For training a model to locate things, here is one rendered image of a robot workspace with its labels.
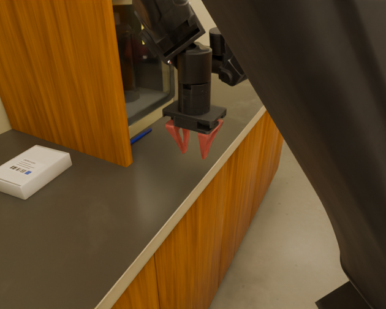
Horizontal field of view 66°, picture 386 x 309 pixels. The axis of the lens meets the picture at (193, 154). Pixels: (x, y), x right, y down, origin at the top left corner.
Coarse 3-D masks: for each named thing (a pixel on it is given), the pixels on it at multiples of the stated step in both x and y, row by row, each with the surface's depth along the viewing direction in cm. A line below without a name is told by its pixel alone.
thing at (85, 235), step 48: (240, 96) 125; (0, 144) 92; (48, 144) 92; (144, 144) 92; (192, 144) 92; (0, 192) 72; (48, 192) 72; (96, 192) 72; (144, 192) 72; (192, 192) 72; (0, 240) 59; (48, 240) 59; (96, 240) 59; (144, 240) 59; (0, 288) 51; (48, 288) 51; (96, 288) 51
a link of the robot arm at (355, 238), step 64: (256, 0) 6; (320, 0) 6; (384, 0) 6; (256, 64) 8; (320, 64) 6; (384, 64) 6; (320, 128) 7; (384, 128) 7; (320, 192) 12; (384, 192) 8; (384, 256) 9
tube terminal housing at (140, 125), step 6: (168, 102) 110; (162, 108) 107; (150, 114) 101; (156, 114) 104; (144, 120) 99; (150, 120) 102; (156, 120) 106; (132, 126) 94; (138, 126) 97; (144, 126) 100; (132, 132) 95; (138, 132) 98
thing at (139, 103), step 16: (112, 0) 72; (128, 0) 77; (128, 16) 78; (128, 32) 80; (128, 48) 81; (144, 48) 87; (128, 64) 83; (144, 64) 89; (160, 64) 96; (128, 80) 85; (144, 80) 91; (160, 80) 99; (128, 96) 86; (144, 96) 93; (160, 96) 101; (128, 112) 88; (144, 112) 95
